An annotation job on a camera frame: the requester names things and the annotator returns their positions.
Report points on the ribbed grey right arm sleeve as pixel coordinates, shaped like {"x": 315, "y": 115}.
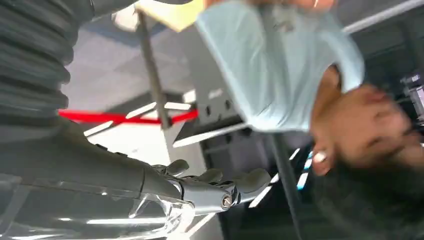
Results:
{"x": 30, "y": 59}

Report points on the person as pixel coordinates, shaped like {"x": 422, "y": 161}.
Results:
{"x": 281, "y": 66}

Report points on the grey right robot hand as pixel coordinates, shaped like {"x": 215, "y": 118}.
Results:
{"x": 99, "y": 165}

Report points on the dark slanted pole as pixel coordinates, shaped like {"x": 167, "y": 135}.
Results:
{"x": 286, "y": 179}

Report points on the black device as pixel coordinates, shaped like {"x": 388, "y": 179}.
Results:
{"x": 415, "y": 96}

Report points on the grey metal pole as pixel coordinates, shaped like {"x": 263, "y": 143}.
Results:
{"x": 154, "y": 73}

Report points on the white rail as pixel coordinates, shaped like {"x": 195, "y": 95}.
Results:
{"x": 381, "y": 15}

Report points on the pale yellow sheet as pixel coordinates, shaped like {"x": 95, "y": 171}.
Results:
{"x": 172, "y": 15}

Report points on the grey perforated metal frame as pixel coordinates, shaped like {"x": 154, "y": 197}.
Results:
{"x": 212, "y": 99}

